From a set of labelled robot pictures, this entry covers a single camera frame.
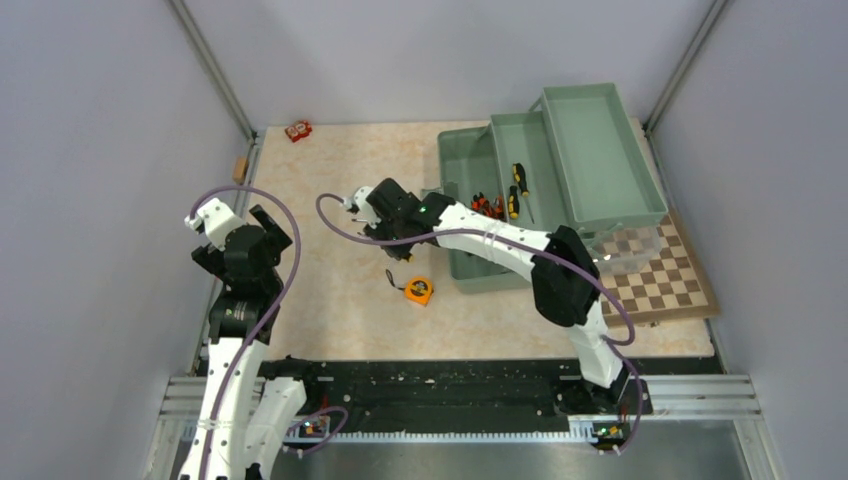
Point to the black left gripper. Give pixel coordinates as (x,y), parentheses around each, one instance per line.
(277,238)

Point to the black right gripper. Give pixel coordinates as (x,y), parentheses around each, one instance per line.
(378,230)

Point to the black yellow screwdriver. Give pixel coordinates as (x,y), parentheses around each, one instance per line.
(520,179)
(513,205)

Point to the translucent green plastic toolbox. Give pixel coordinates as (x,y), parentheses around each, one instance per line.
(588,167)

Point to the orange black cutting pliers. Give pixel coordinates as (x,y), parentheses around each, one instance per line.
(495,208)

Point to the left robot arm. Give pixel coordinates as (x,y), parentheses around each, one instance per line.
(235,439)

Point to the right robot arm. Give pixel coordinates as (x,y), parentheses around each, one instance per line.
(562,274)

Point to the orange tape measure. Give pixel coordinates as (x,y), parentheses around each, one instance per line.
(417,289)

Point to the red owl toy block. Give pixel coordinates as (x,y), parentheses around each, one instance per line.
(299,130)

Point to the wooden chessboard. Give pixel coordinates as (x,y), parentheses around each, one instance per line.
(655,274)

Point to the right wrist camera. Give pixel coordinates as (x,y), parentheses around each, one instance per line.
(357,203)

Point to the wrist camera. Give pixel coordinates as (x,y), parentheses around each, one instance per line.
(357,203)
(216,220)

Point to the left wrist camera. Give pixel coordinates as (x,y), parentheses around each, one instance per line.
(216,220)

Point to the wooden block left rail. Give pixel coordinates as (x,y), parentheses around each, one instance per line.
(240,171)

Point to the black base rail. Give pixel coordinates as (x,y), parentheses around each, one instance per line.
(456,397)

